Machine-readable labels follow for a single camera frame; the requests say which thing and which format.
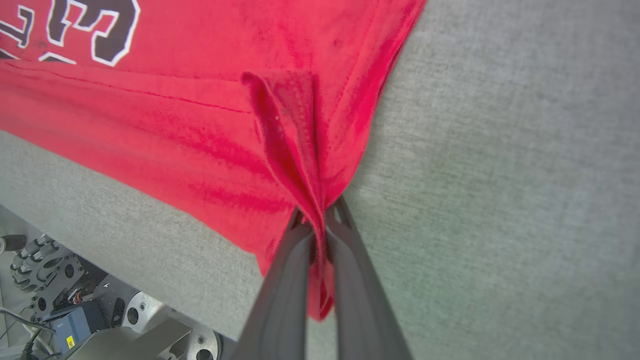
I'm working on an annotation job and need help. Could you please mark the black mecanum wheel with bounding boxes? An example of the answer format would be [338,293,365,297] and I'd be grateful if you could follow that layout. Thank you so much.
[9,233,84,297]

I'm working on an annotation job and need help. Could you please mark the grey fabric sofa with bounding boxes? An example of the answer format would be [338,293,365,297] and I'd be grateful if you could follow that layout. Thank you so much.
[0,0,640,360]

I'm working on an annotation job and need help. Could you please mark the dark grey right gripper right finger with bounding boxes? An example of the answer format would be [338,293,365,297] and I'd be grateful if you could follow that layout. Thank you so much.
[324,195,414,360]

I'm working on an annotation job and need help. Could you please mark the blue-grey electronics box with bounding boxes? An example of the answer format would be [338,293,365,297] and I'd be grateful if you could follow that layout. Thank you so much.
[49,299,109,354]

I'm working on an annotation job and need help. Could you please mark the red and white basketball jersey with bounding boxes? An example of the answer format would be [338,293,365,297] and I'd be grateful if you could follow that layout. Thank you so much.
[0,0,428,322]

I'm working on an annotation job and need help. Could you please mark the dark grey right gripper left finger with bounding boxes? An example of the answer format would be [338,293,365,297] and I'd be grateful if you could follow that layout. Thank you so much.
[232,207,316,360]

